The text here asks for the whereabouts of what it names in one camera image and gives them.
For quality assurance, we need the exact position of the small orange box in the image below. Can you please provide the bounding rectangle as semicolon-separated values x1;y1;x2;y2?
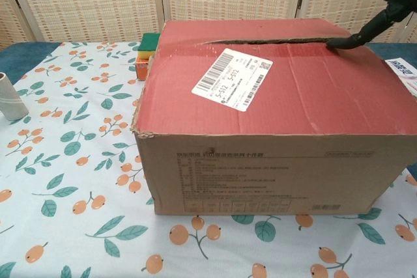
135;55;154;81

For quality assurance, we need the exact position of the bamboo folding screen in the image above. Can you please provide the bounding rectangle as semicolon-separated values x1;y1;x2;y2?
0;0;417;44

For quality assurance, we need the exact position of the white shipping label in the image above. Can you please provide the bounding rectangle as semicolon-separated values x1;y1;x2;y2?
191;48;273;111

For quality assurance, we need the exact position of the white pink toothpaste box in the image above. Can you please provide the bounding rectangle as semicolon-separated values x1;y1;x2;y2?
384;58;417;98

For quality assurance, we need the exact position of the red cardboard box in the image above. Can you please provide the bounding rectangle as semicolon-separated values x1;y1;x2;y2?
130;18;417;223

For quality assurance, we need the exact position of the green yellow sponge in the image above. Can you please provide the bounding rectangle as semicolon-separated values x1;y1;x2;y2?
139;33;161;59

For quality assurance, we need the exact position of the cardboard tube roll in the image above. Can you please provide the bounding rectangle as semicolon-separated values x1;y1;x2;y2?
0;72;29;121

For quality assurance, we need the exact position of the floral tablecloth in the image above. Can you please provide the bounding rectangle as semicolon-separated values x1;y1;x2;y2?
0;40;417;278

